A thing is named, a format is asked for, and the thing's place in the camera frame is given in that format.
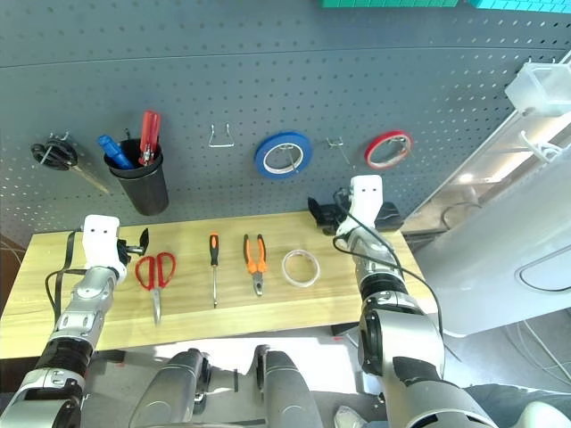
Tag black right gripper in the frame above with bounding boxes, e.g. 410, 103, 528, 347
307, 197, 353, 234

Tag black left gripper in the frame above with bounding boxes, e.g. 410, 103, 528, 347
116, 228, 150, 271

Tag red handled scissors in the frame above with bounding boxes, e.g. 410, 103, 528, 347
135, 251, 178, 325

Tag white tape roll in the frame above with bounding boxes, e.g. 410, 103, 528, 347
281, 249, 321, 288

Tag orange black screwdriver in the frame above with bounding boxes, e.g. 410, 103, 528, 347
208, 232, 221, 309

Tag orange black pliers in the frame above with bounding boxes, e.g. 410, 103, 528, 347
242, 234, 270, 298

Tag grey pegboard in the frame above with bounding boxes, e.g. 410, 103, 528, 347
0, 0, 571, 237

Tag black tool cup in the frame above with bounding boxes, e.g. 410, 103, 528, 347
103, 138, 170, 217

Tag black plastic case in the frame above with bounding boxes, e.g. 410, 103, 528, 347
319, 202, 403, 236

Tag red tape roll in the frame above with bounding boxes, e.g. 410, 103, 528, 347
364, 129, 414, 170

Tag blue tape roll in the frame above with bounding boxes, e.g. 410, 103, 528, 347
253, 129, 313, 180

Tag silver left robot leg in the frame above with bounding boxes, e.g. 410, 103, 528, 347
128, 347, 211, 428

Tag silver robot leg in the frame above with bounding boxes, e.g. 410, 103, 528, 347
253, 342, 322, 428
128, 347, 211, 428

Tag white metal cabinet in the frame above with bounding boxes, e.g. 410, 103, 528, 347
401, 106, 571, 335

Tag silver right robot leg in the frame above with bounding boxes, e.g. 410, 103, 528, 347
253, 342, 322, 428

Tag grey white sneaker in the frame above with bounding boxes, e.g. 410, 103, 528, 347
334, 405, 363, 428

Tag green storage bin row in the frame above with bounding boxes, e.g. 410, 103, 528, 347
319, 0, 460, 10

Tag white plastic hook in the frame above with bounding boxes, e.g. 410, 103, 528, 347
519, 128, 564, 161

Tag white plastic bin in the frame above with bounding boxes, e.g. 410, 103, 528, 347
503, 61, 571, 118

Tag teal storage bin row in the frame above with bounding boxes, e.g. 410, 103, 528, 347
468, 0, 571, 14

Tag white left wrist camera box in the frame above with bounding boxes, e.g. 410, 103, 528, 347
83, 214, 122, 271

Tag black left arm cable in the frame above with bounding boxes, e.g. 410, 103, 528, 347
44, 229, 78, 322

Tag blue handled screwdriver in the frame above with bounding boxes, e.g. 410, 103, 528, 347
96, 135, 134, 170

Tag red handled screwdriver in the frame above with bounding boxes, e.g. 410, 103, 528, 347
137, 110, 161, 167

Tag black handled scissors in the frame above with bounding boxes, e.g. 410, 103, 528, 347
29, 137, 111, 195

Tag wire pliers holder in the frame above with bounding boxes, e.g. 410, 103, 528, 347
208, 123, 236, 148

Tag black floor cable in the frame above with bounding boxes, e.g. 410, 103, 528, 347
440, 202, 483, 229

